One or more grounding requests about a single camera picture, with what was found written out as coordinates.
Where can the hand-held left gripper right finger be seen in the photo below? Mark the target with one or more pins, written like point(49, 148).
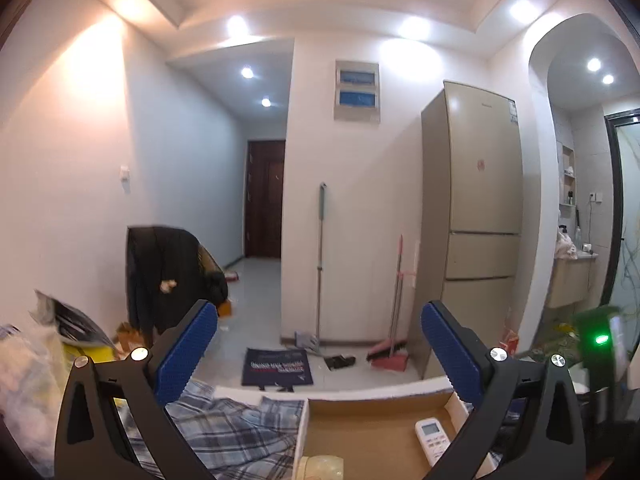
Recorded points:
point(450, 350)

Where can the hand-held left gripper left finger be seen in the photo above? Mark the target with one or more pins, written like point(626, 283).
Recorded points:
point(185, 355)

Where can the printed cardboard box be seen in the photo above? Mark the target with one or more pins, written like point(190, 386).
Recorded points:
point(370, 430)

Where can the cardboard boxes on floor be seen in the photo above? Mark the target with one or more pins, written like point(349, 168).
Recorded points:
point(131, 337)

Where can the red dustpan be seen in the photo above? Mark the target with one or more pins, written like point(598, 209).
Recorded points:
point(392, 364)

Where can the small orange box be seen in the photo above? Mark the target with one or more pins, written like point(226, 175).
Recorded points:
point(225, 309)

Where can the orange carton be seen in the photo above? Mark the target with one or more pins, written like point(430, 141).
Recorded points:
point(512, 342)

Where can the beige vanity cabinet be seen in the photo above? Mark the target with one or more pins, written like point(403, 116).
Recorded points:
point(567, 282)

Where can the white remote control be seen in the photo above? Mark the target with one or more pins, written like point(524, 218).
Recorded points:
point(431, 435)

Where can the blue plaid blanket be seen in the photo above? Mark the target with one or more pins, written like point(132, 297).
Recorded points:
point(235, 430)

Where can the yellow plastic bag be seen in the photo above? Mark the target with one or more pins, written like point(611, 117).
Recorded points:
point(92, 352)

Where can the dark blue door mat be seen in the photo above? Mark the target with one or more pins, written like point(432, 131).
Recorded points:
point(277, 367)

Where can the brown patterned chair back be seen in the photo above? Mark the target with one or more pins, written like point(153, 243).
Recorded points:
point(207, 260)

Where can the chair with black jacket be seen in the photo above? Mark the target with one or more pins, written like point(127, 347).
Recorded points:
point(160, 260)

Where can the black slippers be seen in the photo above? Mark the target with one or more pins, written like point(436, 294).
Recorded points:
point(340, 362)

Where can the grey black plastic bag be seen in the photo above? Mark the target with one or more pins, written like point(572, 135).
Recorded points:
point(75, 320)

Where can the crumpled white cloth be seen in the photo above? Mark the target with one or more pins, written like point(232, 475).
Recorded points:
point(567, 246)

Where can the beige refrigerator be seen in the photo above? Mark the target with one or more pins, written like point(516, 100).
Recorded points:
point(480, 210)

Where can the black framed glass door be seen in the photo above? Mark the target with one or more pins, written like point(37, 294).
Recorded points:
point(627, 210)

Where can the white plastic bag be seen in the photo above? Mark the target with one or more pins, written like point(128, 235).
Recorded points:
point(25, 375)

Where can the dark brown door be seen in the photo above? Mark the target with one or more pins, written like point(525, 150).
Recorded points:
point(264, 200)

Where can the cream round container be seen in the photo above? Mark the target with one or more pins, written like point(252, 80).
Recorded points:
point(320, 469)

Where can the grey electrical panel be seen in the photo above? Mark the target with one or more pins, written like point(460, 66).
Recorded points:
point(357, 91)

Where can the wall niche shelf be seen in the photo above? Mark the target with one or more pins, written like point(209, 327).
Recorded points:
point(568, 175)

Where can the white wall switch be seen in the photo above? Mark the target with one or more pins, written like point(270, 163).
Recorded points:
point(125, 173)

